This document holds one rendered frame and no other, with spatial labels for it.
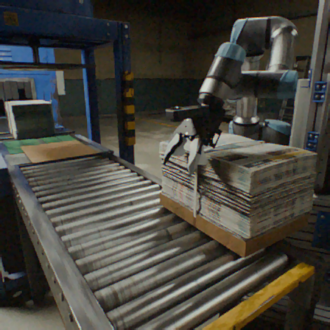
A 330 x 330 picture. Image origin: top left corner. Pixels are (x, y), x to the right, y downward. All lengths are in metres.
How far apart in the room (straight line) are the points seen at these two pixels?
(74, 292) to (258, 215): 0.44
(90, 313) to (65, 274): 0.14
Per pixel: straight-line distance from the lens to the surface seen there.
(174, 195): 0.88
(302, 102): 1.69
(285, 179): 0.75
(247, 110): 1.25
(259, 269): 0.71
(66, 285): 0.67
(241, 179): 0.65
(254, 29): 1.17
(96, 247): 0.79
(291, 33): 1.12
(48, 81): 3.99
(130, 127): 1.75
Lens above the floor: 1.22
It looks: 17 degrees down
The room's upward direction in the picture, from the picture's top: straight up
